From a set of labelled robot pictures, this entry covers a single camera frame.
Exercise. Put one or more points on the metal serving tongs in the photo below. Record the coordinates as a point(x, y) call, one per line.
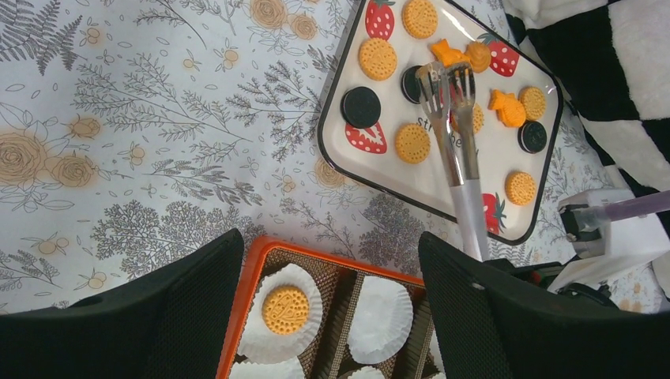
point(448, 97)

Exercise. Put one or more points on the black sandwich cookie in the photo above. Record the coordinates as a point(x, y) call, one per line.
point(409, 85)
point(532, 137)
point(360, 107)

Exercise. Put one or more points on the strawberry print white tray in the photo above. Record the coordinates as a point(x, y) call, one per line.
point(369, 155)

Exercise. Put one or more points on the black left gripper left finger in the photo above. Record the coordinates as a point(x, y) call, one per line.
point(170, 323)

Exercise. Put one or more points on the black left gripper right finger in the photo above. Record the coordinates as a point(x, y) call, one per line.
point(490, 324)

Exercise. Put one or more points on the checkered black white blanket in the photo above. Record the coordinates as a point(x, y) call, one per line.
point(612, 60)

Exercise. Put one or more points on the orange fish shaped cookie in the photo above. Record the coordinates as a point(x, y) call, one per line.
point(510, 111)
point(447, 55)

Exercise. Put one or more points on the white paper cupcake liner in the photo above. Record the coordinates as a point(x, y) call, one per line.
point(288, 369)
point(261, 345)
point(381, 322)
point(367, 372)

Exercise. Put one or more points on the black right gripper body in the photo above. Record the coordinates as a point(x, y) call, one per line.
point(543, 275)

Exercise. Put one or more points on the orange cookie tin box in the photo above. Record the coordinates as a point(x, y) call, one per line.
point(339, 281)

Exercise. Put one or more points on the small swirl orange cookie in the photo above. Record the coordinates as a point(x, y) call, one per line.
point(479, 56)

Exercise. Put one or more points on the round yellow biscuit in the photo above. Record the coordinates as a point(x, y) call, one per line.
point(420, 18)
point(285, 310)
point(520, 188)
point(377, 59)
point(534, 103)
point(477, 120)
point(412, 143)

